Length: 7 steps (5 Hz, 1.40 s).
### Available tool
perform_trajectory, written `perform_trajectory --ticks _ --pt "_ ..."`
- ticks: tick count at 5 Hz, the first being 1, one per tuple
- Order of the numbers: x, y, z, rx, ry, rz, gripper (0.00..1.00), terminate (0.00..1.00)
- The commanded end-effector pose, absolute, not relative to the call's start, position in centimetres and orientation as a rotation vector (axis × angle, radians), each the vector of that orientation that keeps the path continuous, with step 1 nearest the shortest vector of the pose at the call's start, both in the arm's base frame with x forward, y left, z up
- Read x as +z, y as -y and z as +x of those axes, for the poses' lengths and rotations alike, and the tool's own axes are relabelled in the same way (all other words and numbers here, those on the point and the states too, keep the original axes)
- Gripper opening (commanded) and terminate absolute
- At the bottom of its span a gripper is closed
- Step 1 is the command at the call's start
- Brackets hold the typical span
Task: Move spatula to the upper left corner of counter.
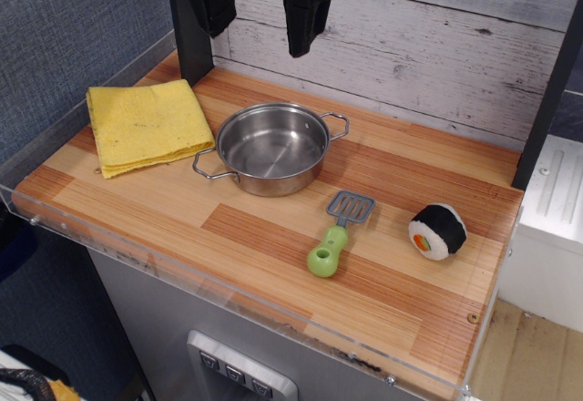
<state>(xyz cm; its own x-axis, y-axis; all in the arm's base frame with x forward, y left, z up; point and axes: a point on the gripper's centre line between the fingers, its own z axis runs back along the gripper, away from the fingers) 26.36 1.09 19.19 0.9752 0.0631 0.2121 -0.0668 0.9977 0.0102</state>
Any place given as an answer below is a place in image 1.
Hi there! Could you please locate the grey dispenser button panel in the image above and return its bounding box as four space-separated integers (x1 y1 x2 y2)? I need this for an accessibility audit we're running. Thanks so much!
187 330 299 400

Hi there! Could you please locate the green handled grey spatula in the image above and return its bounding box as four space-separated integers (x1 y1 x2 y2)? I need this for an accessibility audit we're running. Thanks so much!
307 190 376 278

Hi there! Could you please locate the dark left vertical post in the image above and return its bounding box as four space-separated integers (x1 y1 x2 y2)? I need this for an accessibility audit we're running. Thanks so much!
169 0 214 87

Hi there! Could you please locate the yellow folded cloth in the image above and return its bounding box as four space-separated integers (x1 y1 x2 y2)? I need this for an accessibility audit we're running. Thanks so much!
86 79 215 180

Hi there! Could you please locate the dark right vertical post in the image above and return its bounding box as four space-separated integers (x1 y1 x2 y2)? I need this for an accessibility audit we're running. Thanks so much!
511 0 582 190

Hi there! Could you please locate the stainless steel pot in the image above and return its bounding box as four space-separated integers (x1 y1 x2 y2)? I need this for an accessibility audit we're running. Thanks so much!
192 102 350 197

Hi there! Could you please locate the white appliance with grooves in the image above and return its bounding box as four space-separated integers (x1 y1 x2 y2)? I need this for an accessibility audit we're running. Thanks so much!
498 135 582 332

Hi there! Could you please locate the clear acrylic table guard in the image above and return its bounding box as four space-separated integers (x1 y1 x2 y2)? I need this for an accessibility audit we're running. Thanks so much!
0 34 525 401

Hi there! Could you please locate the plush sushi roll toy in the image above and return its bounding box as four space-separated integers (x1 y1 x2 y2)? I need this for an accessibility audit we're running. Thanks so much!
408 203 467 261

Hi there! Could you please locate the dark vertical post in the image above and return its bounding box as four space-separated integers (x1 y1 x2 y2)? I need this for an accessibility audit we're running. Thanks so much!
511 0 582 190
169 0 214 87

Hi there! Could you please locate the yellow black object bottom left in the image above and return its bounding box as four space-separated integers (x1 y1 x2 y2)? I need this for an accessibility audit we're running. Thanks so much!
1 368 82 401

